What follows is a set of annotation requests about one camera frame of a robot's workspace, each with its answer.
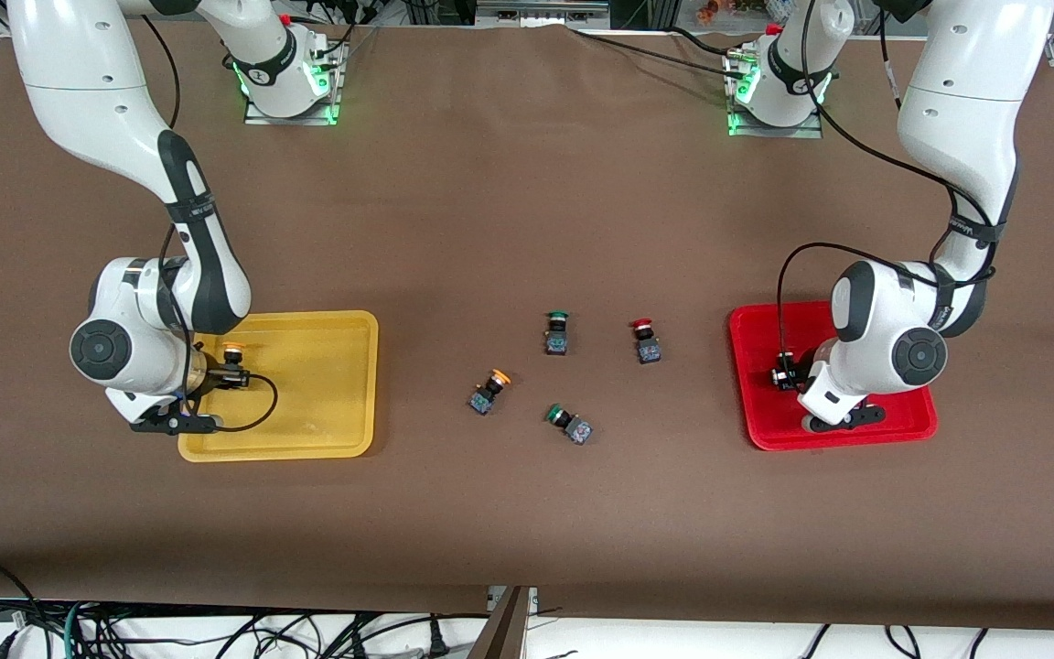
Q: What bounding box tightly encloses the grey device box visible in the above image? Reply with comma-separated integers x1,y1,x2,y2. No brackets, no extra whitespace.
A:
477,0,610,27

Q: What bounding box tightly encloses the brown table mat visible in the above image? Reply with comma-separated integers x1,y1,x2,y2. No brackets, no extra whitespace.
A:
0,18,1054,632

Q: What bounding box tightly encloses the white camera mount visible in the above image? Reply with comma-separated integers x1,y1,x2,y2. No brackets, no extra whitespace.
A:
799,360,859,424
104,386,185,424

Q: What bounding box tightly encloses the black cable on table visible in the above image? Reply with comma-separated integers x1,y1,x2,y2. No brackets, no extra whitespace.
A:
568,26,747,79

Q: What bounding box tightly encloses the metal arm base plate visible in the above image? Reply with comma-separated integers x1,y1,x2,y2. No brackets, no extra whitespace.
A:
243,96,342,126
726,108,823,140

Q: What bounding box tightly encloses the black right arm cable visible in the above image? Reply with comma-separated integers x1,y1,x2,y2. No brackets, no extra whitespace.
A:
138,14,279,433

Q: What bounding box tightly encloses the brown wooden beam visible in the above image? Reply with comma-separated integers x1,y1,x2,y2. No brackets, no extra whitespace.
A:
468,586,531,659

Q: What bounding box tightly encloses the green cable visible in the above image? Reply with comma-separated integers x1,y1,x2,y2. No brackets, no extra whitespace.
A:
60,600,89,659

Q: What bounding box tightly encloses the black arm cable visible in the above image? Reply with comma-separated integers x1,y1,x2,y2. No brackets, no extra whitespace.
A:
776,18,995,367
138,14,279,433

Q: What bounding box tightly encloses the red plastic tray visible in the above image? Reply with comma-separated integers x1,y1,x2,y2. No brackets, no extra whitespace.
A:
728,298,939,452

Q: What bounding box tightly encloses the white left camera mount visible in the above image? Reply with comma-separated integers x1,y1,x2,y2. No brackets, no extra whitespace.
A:
799,360,859,424

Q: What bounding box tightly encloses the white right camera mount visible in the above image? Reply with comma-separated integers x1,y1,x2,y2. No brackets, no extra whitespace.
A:
104,386,185,424

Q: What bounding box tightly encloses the yellow plastic tray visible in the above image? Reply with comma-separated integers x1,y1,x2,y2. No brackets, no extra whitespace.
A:
177,310,380,462

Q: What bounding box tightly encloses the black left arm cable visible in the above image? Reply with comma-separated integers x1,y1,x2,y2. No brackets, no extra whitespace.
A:
776,18,995,367

